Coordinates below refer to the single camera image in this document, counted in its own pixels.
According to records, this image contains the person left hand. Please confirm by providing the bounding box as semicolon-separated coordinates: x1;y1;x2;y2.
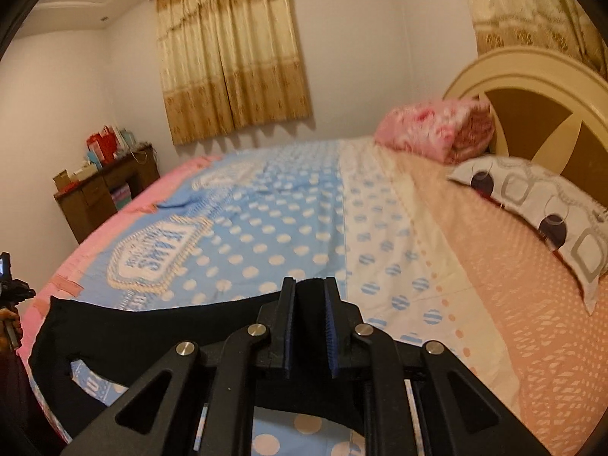
0;308;23;355

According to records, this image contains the white circle patterned pillow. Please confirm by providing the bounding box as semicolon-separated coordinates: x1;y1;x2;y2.
447;155;607;314

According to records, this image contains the dark brown wooden desk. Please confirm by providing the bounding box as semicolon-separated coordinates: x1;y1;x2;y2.
54;143;160;244

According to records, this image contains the red gift bag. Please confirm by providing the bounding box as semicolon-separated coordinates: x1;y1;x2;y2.
87;126;119;166

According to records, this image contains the cream and brown headboard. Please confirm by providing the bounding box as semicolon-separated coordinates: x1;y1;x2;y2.
443;46;608;206

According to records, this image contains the pink floral folded blanket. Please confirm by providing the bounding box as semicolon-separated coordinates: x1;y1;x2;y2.
374;99;496;165

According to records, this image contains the brown cardboard box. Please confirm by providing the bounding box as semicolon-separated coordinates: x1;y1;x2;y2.
54;170;73;193

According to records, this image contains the blue polka dot bedspread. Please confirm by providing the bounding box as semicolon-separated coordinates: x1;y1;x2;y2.
20;138;607;455

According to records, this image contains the black knit garment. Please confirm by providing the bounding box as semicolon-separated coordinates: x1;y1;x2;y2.
28;277;382;440

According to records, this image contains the gold patterned window curtain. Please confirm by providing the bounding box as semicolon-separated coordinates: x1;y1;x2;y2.
154;0;311;145

